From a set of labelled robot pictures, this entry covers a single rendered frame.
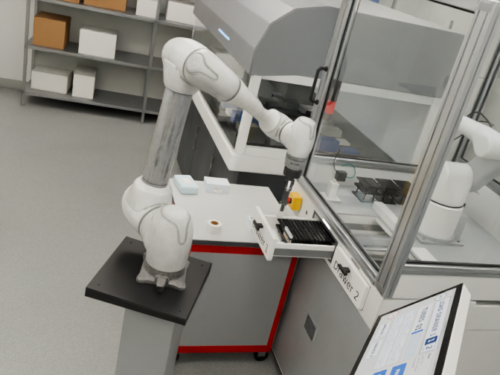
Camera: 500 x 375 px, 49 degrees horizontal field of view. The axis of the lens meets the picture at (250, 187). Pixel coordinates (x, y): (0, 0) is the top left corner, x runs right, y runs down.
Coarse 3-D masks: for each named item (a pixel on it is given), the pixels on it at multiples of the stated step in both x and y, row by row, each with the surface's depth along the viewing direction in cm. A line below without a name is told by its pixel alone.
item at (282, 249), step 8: (264, 216) 251; (272, 216) 252; (272, 224) 254; (280, 248) 231; (288, 248) 232; (296, 248) 233; (304, 248) 234; (312, 248) 235; (320, 248) 236; (328, 248) 237; (280, 256) 233; (288, 256) 234; (296, 256) 235; (304, 256) 236; (312, 256) 237; (320, 256) 238; (328, 256) 239
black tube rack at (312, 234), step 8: (288, 224) 247; (296, 224) 249; (304, 224) 251; (312, 224) 252; (320, 224) 254; (280, 232) 245; (296, 232) 241; (304, 232) 244; (312, 232) 245; (320, 232) 246; (328, 232) 248; (296, 240) 241; (304, 240) 237; (312, 240) 238; (320, 240) 239; (328, 240) 241
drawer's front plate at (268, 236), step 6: (258, 210) 247; (252, 216) 253; (258, 216) 245; (252, 222) 252; (258, 222) 244; (264, 222) 237; (252, 228) 251; (264, 228) 236; (270, 228) 233; (264, 234) 236; (270, 234) 229; (258, 240) 242; (264, 240) 235; (270, 240) 229; (276, 240) 226; (264, 246) 235; (270, 246) 228; (264, 252) 234; (270, 252) 228; (270, 258) 230
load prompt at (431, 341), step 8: (440, 304) 164; (448, 304) 161; (432, 312) 162; (440, 312) 159; (432, 320) 157; (440, 320) 154; (432, 328) 152; (440, 328) 149; (432, 336) 148; (424, 344) 146; (432, 344) 143; (424, 352) 142
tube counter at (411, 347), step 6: (420, 324) 159; (414, 330) 158; (420, 330) 155; (414, 336) 154; (420, 336) 152; (408, 342) 153; (414, 342) 151; (408, 348) 149; (414, 348) 147; (408, 354) 146; (414, 354) 144; (402, 360) 145
